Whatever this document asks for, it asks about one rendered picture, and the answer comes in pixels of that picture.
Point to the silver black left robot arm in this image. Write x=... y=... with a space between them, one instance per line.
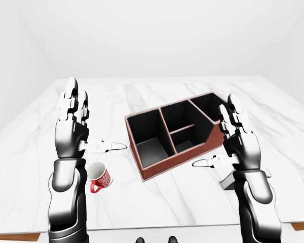
x=66 y=200

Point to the red patterned mug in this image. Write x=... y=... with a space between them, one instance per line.
x=100 y=177

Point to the red-brown desk caddy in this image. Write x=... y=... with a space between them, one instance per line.
x=167 y=134

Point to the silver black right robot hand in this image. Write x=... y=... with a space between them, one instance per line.
x=245 y=149

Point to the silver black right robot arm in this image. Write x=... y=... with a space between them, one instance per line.
x=258 y=207

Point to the small dark rounded shape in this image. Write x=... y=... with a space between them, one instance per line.
x=172 y=240
x=140 y=240

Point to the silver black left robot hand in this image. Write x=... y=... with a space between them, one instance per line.
x=66 y=136

